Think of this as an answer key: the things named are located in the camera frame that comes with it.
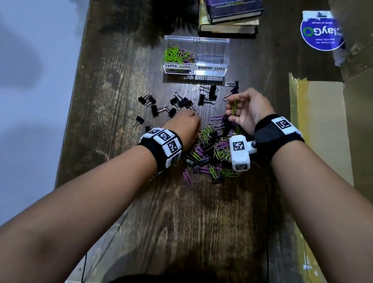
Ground black left wristband white markers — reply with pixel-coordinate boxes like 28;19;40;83
133;124;187;176

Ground yellowish cardboard sheet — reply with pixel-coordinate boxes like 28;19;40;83
257;72;370;283

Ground blue round sticker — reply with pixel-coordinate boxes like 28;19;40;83
297;7;349;55

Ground bunch of sorted paper clips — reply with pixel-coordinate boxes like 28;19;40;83
162;44;198;75

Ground thin black cable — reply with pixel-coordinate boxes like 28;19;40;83
79;202;132;283
239;162;289;283

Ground pile of black binder clips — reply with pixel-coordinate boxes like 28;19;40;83
141;68;252;187

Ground black wristband white markers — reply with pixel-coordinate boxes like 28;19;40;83
133;124;187;176
249;112;309;167

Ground person's left hand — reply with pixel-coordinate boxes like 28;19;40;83
159;105;204;154

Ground person's right hand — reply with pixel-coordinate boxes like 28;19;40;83
222;84;280;139

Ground clear two-compartment plastic box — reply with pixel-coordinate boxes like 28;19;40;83
159;29;233;83

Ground person's left forearm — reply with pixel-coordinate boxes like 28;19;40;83
0;124;161;283

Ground person's right forearm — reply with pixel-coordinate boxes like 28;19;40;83
252;137;373;283

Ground black right wristband white markers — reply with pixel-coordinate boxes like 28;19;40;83
249;112;309;167

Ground tan book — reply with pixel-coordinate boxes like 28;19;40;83
191;0;264;41

